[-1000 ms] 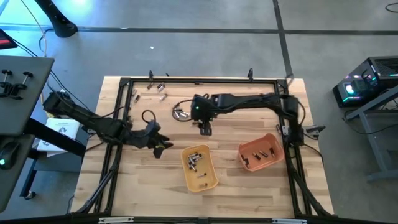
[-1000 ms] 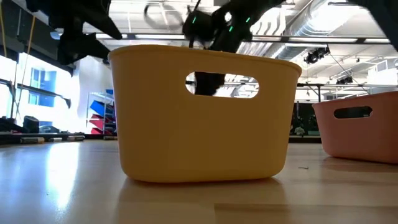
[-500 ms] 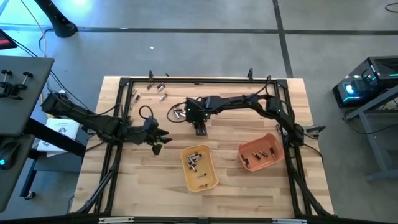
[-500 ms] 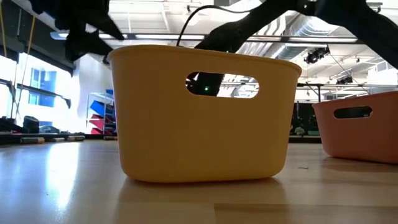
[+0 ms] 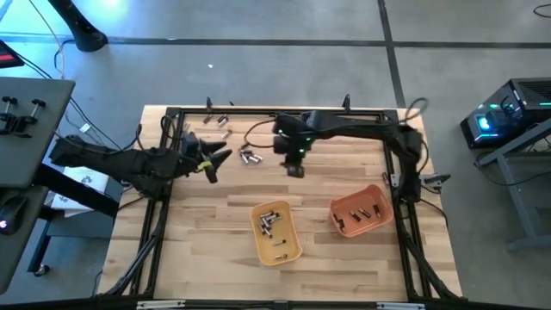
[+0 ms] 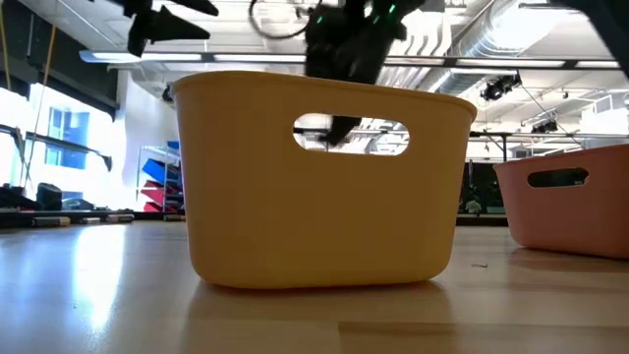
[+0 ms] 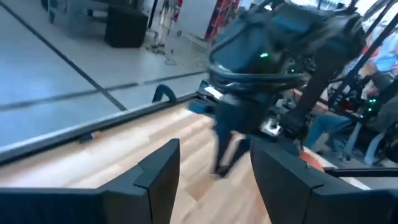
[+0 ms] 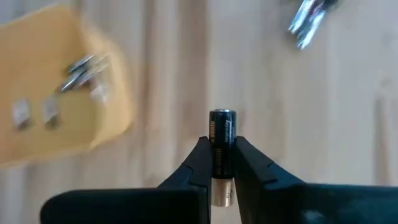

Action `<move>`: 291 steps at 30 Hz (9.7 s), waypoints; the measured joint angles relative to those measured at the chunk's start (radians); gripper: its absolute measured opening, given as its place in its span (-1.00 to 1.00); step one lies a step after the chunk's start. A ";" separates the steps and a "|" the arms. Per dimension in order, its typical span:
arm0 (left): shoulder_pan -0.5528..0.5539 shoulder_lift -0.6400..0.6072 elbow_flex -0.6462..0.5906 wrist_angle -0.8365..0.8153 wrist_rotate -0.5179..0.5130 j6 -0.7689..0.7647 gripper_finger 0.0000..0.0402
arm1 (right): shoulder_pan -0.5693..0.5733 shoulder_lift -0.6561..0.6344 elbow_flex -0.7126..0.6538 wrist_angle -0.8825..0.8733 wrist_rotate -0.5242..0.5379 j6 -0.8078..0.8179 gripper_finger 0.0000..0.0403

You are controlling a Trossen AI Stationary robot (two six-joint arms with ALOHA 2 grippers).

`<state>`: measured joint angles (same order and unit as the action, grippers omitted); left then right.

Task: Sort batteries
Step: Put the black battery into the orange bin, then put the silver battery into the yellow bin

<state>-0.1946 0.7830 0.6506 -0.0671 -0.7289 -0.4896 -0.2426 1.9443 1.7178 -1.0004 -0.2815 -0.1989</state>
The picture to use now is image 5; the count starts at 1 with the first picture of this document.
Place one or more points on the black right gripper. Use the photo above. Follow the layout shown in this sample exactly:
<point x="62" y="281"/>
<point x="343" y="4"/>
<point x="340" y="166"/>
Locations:
<point x="292" y="138"/>

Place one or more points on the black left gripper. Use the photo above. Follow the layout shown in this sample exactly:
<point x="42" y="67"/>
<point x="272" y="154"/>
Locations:
<point x="189" y="155"/>

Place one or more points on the yellow plastic bin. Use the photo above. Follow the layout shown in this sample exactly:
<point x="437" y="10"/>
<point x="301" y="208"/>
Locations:
<point x="295" y="232"/>

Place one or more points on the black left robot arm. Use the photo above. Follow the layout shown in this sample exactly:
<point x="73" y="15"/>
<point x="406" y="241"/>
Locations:
<point x="129" y="161"/>

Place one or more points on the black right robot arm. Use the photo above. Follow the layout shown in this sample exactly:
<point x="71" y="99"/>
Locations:
<point x="366" y="127"/>

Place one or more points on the black table clamp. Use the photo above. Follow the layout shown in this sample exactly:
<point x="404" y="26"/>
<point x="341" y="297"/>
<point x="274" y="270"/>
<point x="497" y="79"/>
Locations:
<point x="346" y="102"/>
<point x="208" y="103"/>

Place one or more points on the orange plastic bin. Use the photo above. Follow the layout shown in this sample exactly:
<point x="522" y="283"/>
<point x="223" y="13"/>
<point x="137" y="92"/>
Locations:
<point x="366" y="226"/>

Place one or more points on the white printed box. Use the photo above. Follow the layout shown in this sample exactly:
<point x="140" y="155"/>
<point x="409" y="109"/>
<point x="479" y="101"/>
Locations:
<point x="86" y="183"/>

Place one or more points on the white floor tag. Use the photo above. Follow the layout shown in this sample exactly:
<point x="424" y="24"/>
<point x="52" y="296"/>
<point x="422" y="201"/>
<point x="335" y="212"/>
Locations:
<point x="84" y="127"/>

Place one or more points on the grey table clamp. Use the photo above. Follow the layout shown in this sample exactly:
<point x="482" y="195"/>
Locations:
<point x="435" y="180"/>

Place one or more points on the grey side desk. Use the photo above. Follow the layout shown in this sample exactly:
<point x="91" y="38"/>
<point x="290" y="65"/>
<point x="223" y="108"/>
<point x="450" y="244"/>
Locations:
<point x="26" y="150"/>

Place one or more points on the black computer mouse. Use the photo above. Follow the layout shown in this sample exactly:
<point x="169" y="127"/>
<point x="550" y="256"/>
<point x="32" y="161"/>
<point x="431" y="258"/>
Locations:
<point x="10" y="213"/>

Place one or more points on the black computer tower with lights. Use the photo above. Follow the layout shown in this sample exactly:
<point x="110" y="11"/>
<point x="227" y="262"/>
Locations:
<point x="516" y="107"/>

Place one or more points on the black device with red screen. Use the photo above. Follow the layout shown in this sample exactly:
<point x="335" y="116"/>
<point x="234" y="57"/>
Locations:
<point x="8" y="53"/>

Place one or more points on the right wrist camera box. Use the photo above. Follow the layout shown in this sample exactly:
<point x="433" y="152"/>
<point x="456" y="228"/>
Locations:
<point x="296" y="171"/>

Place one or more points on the small white bracket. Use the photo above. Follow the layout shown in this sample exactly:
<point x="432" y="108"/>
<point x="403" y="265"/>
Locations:
<point x="394" y="180"/>

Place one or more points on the white frame bracket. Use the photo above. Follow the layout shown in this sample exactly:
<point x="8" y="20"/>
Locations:
<point x="160" y="304"/>
<point x="400" y="306"/>

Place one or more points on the black pedestal stand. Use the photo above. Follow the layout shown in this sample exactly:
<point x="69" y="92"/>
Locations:
<point x="82" y="30"/>

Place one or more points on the black clamp mount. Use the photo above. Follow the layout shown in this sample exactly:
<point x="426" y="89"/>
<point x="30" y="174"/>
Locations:
<point x="17" y="120"/>

